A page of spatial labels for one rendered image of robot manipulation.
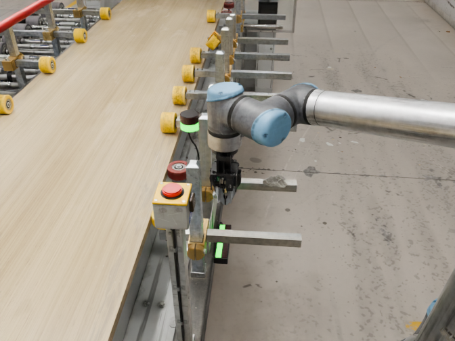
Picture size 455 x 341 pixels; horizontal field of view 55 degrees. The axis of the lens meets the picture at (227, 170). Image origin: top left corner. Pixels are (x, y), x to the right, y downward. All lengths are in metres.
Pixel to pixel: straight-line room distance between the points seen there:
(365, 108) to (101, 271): 0.76
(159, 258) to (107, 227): 0.34
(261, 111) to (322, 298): 1.47
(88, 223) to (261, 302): 1.16
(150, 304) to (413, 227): 1.82
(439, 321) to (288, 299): 1.39
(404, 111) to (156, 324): 0.93
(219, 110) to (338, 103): 0.28
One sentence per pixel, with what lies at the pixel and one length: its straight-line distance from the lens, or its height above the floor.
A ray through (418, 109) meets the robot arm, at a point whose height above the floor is 1.37.
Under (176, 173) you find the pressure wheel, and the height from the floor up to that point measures 0.90.
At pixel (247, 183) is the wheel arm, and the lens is 1.52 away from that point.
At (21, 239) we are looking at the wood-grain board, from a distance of 1.37.
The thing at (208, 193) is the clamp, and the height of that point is 0.86.
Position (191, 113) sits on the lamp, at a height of 1.13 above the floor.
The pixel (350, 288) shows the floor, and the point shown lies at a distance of 2.39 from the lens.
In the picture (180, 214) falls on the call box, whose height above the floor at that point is 1.19.
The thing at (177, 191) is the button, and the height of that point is 1.23.
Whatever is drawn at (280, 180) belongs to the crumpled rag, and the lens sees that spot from 1.51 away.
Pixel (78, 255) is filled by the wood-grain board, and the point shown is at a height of 0.90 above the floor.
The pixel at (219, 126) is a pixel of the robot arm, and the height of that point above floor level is 1.23.
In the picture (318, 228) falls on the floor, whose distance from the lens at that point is 2.68.
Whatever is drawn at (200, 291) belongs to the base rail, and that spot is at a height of 0.70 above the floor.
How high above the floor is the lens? 1.76
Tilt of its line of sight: 35 degrees down
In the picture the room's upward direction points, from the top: straight up
